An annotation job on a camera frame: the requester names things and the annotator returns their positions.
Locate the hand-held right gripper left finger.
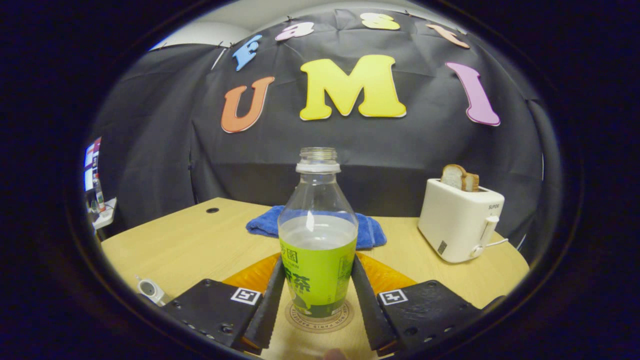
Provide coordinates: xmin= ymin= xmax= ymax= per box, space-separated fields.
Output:
xmin=160 ymin=254 xmax=287 ymax=356

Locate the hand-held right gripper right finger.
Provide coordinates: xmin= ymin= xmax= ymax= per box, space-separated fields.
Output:
xmin=351 ymin=252 xmax=483 ymax=357

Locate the round brown coaster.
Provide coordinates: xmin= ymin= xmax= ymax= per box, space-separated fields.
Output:
xmin=285 ymin=298 xmax=355 ymax=334

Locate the green label water bottle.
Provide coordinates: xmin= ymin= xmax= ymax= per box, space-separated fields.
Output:
xmin=277 ymin=147 xmax=359 ymax=319

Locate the blue towel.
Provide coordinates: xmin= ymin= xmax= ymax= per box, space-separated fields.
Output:
xmin=245 ymin=205 xmax=388 ymax=251

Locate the white toaster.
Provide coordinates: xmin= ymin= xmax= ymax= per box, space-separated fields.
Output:
xmin=417 ymin=178 xmax=506 ymax=264

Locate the black backdrop cloth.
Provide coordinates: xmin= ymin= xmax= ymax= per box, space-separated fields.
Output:
xmin=90 ymin=7 xmax=556 ymax=251

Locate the white side table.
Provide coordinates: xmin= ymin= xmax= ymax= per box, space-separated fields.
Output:
xmin=90 ymin=196 xmax=118 ymax=231

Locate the computer monitor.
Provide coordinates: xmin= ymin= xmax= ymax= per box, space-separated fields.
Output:
xmin=83 ymin=137 xmax=102 ymax=193

